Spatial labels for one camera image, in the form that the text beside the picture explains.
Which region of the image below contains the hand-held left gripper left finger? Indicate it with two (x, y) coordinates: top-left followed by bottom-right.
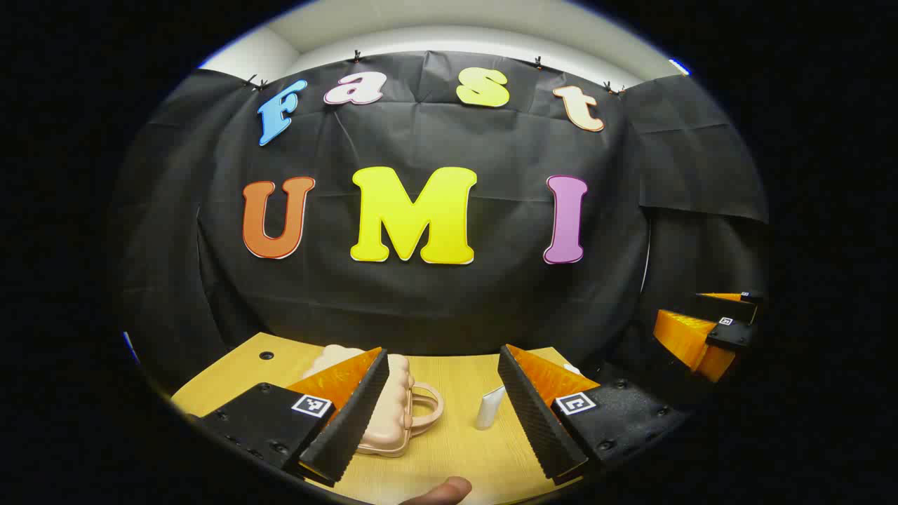
(184, 346), (391, 486)

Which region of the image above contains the black backdrop cloth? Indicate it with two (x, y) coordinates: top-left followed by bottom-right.
(116, 50), (769, 393)

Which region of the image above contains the pink suitcase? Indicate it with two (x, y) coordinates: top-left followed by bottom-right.
(302, 344), (445, 459)

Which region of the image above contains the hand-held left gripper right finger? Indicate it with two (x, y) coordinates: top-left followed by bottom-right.
(497, 343), (692, 486)

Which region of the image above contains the white squeeze tube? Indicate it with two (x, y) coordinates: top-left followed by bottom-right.
(475, 384), (507, 431)

